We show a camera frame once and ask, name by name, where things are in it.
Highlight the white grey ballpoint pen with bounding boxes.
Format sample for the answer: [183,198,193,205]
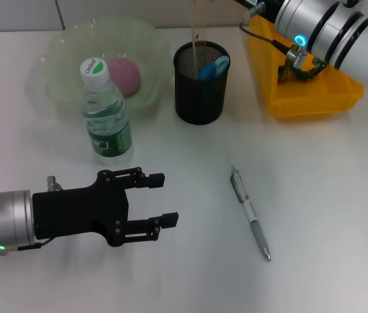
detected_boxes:
[230,164,273,263]

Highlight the translucent green fruit plate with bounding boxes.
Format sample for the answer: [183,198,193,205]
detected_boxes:
[25,16,174,123]

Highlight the green plastic wrapper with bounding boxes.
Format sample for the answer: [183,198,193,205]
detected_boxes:
[277,54,329,85]

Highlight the transparent plastic ruler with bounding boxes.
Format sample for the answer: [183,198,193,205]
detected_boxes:
[190,0,209,79]

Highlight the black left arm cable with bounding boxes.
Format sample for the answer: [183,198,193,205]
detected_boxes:
[0,175,63,257]

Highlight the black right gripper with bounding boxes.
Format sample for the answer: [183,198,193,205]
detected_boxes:
[234,0,284,19]

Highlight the grey right arm cable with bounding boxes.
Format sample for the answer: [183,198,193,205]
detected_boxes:
[239,1,306,71]

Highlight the yellow plastic storage bin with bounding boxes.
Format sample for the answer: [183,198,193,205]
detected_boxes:
[247,14,366,123]

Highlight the blue handled scissors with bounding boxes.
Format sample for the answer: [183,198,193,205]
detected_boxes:
[198,55,231,81]

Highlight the green label water bottle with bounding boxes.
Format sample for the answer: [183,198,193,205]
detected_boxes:
[80,57,135,167]

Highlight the black mesh pen holder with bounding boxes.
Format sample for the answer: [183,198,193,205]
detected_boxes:
[173,41,231,126]

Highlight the pink ball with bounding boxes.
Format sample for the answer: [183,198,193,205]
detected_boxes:
[107,57,142,97]

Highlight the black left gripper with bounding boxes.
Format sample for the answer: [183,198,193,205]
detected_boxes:
[33,167,179,248]

